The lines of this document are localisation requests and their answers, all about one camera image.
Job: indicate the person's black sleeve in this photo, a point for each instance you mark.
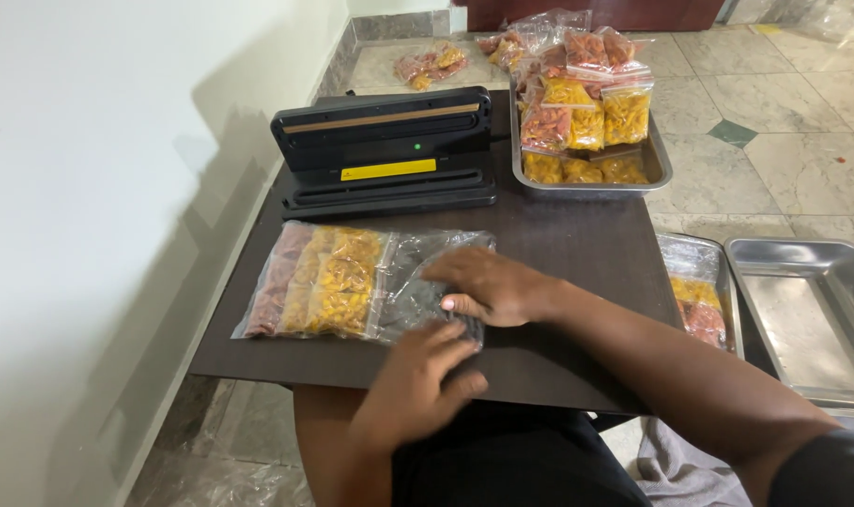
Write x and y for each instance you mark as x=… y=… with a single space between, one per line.
x=832 y=472

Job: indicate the large clear plastic bag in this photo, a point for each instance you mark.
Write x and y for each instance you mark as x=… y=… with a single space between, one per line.
x=405 y=281

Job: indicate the red snack packet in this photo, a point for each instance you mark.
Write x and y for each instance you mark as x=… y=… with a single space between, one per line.
x=275 y=281

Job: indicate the crumpled clear plastic sheet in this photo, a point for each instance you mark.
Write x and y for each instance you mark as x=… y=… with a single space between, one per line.
x=814 y=17

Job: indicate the person's black clothing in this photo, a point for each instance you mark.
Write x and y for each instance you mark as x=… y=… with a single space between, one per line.
x=511 y=458

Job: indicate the grey cloth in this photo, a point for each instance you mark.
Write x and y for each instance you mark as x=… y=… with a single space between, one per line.
x=680 y=465

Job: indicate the steel tray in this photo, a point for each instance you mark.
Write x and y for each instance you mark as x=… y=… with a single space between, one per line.
x=807 y=317
x=658 y=165
x=732 y=310

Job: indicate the person's right hand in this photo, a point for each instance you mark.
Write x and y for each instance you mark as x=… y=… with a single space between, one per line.
x=504 y=289

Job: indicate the pile of small snack packets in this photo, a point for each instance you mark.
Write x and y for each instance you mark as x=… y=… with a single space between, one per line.
x=582 y=105

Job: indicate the orange snack packet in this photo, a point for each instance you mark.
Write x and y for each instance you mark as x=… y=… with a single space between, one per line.
x=303 y=281

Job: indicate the clear bag with snacks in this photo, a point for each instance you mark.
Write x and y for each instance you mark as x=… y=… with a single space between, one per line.
x=694 y=296

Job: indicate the brown wooden door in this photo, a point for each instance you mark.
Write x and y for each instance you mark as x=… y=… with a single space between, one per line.
x=596 y=13

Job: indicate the yellow snack packet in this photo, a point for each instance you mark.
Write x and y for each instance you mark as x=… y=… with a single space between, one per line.
x=343 y=274
x=356 y=245
x=339 y=311

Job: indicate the black vacuum sealer machine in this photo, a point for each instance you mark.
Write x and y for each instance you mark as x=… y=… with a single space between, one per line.
x=384 y=151

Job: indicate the person's left hand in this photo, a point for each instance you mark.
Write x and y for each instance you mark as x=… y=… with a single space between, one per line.
x=413 y=394

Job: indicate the mixed snack bag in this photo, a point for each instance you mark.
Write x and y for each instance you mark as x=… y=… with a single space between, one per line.
x=430 y=65

